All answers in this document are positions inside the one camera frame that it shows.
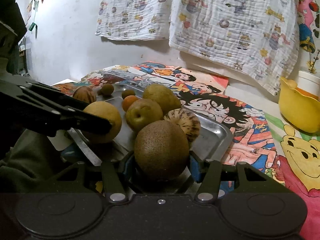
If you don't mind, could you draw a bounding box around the straw hat cartoon poster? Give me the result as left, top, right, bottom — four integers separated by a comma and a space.
179, 90, 278, 174

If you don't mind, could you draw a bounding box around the yellow round pear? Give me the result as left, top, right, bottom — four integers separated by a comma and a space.
82, 101, 123, 144

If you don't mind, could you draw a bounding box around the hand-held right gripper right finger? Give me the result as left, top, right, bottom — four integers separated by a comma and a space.
189, 154, 288, 203

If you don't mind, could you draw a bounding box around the brown speckled kiwi fruit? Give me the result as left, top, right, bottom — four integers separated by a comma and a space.
134, 120, 190, 181

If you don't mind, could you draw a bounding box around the white bear print blanket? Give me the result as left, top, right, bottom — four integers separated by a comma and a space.
169, 0, 300, 97

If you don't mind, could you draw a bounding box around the yellow bear print table cloth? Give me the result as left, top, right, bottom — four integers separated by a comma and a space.
220, 110, 320, 240

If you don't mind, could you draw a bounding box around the olive green pear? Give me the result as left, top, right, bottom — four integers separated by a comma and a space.
142, 84, 182, 116

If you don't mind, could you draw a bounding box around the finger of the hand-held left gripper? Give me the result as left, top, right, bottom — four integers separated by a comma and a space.
19, 81, 113, 137

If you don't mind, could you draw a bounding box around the twig with yellow flowers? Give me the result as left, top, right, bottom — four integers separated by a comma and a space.
306, 54, 320, 74

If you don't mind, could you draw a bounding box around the white jar with orange label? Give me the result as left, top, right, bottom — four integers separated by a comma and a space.
297, 70, 320, 98

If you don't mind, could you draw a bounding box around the metal tray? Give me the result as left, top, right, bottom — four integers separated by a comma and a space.
66, 82, 234, 167

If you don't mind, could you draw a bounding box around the yellow plastic bowl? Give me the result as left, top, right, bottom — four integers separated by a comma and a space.
278, 76, 320, 133

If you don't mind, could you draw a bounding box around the striped pepino melon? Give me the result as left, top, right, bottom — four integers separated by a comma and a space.
164, 108, 201, 143

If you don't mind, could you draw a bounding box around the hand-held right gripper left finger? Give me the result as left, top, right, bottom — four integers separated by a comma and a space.
42, 154, 134, 203

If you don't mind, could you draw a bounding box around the small orange tangerine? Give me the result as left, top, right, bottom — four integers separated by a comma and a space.
122, 95, 139, 112

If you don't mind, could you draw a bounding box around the colourful cartoon wall poster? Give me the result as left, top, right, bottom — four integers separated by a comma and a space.
297, 0, 320, 55

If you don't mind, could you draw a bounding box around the red-edged cartoon poster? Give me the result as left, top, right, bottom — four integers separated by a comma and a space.
132, 61, 230, 100

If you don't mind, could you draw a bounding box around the orange-brown round fruit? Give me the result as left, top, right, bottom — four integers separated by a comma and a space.
72, 86, 97, 104

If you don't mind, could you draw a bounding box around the person's left forearm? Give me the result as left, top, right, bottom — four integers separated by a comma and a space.
0, 125, 83, 193

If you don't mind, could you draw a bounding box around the white printed blanket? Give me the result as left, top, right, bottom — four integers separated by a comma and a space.
95, 0, 177, 41

